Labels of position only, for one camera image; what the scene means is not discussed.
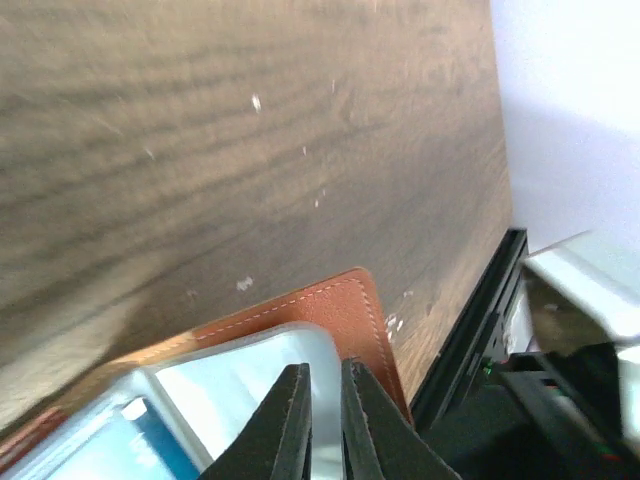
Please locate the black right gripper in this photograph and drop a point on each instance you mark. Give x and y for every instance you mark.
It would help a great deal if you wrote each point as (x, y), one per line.
(539, 416)

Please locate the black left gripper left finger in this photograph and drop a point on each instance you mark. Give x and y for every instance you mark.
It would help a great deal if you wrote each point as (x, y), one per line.
(275, 444)

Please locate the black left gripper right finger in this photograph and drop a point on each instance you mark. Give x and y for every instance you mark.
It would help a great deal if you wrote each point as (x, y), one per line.
(378, 442)

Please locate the brown leather card holder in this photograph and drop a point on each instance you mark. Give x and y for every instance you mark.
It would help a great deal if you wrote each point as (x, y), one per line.
(346, 306)

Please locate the blue VIP card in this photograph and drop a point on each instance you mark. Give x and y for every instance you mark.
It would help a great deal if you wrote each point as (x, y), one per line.
(113, 440)

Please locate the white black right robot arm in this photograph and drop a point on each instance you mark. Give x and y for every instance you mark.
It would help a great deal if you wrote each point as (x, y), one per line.
(578, 292)

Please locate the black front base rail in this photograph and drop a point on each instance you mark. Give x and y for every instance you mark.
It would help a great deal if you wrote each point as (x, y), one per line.
(479, 338)

